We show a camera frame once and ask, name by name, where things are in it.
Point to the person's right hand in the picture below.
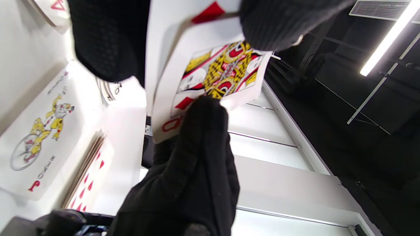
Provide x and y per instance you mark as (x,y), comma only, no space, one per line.
(197,180)

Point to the pile of diamonds cards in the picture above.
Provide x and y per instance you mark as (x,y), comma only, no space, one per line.
(52,11)

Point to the pile of clubs cards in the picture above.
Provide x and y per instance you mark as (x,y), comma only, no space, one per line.
(113,90)

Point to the red diamonds playing card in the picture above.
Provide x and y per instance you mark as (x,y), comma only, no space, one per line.
(164,19)

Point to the white ceiling vent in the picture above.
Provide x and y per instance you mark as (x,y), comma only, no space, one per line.
(370,9)

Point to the pile of hearts cards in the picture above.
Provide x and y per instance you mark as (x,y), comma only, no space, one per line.
(95,170)

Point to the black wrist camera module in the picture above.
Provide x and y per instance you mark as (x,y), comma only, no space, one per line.
(59,223)

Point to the long ceiling light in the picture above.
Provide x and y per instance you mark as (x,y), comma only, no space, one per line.
(387,39)

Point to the person's left hand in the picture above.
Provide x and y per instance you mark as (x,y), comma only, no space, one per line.
(108,39)

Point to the face diamonds playing card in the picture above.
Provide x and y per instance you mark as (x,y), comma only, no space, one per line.
(213,65)

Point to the white device on pole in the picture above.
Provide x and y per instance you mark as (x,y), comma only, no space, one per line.
(275,57)

